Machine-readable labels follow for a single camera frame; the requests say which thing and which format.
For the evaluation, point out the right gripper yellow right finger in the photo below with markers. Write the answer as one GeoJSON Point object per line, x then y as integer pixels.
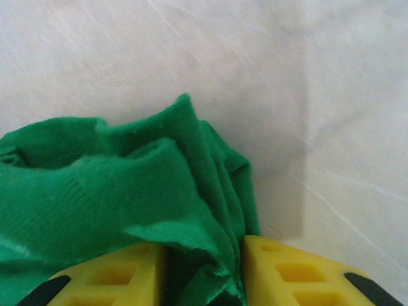
{"type": "Point", "coordinates": [264, 287]}

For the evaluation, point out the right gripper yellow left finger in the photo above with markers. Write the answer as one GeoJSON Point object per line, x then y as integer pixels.
{"type": "Point", "coordinates": [143, 287]}

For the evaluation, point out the green t-shirt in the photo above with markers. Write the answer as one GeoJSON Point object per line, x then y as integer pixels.
{"type": "Point", "coordinates": [95, 191]}

